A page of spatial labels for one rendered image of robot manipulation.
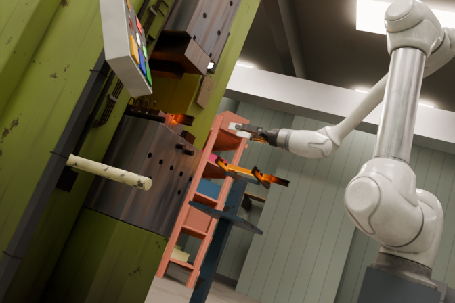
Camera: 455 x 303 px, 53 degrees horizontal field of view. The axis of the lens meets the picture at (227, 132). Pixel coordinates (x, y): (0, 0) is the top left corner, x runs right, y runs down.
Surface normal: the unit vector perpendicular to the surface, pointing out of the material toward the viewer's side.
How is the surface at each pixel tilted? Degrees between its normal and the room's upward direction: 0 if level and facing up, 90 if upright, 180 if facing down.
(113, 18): 90
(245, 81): 90
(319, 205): 90
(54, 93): 90
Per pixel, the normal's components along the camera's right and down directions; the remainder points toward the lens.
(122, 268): 0.83, 0.17
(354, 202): -0.70, -0.33
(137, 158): -0.44, -0.39
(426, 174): -0.25, -0.34
